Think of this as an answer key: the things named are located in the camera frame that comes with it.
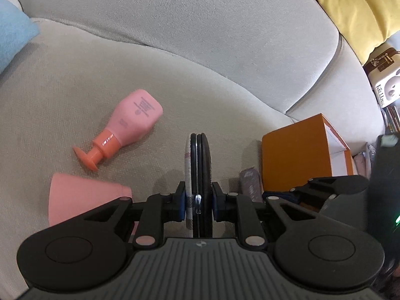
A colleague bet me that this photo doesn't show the cream bear face suitcase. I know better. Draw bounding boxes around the cream bear face suitcase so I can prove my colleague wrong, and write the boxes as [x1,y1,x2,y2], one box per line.
[362,47,400,108]

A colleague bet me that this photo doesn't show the pink cushion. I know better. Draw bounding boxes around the pink cushion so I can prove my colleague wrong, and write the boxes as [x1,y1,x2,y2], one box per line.
[352,151,372,176]

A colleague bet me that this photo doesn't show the pink plastic cup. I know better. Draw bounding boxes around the pink plastic cup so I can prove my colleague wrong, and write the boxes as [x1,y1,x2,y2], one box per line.
[48,172,138,238]

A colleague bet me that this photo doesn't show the light blue pillow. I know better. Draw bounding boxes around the light blue pillow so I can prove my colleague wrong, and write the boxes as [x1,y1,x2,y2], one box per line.
[0,0,41,76]

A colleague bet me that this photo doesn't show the beige fabric sofa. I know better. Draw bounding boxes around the beige fabric sofa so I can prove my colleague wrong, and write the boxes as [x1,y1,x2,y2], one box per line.
[0,0,400,300]

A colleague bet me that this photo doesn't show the pink bottle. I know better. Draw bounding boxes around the pink bottle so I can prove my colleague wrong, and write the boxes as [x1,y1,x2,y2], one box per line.
[72,89,164,172]

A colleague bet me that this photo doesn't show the orange cardboard box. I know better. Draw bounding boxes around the orange cardboard box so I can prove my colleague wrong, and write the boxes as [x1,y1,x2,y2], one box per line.
[261,113,357,193]

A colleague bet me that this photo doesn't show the dark picture card box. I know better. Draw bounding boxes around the dark picture card box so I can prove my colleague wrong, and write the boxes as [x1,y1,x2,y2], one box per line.
[240,168,261,202]

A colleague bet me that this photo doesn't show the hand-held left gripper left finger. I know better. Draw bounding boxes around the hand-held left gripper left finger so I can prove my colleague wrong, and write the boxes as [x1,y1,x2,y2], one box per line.
[78,181,187,249]

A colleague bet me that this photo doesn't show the blue printed pillow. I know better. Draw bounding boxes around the blue printed pillow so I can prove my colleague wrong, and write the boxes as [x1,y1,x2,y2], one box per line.
[362,141,379,163]

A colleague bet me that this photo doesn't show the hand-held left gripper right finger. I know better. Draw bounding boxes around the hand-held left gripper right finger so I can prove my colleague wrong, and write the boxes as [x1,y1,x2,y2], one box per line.
[212,181,320,249]

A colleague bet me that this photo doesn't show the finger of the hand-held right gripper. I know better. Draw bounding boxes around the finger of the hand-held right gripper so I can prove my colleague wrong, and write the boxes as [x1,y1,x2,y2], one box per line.
[262,191,301,205]
[290,175,370,209]

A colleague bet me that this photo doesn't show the yellow pillow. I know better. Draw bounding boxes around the yellow pillow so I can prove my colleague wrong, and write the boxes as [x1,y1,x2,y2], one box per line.
[297,0,400,66]

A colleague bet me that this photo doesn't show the stack of books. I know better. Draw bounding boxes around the stack of books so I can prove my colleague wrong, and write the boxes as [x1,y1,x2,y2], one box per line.
[383,106,400,133]

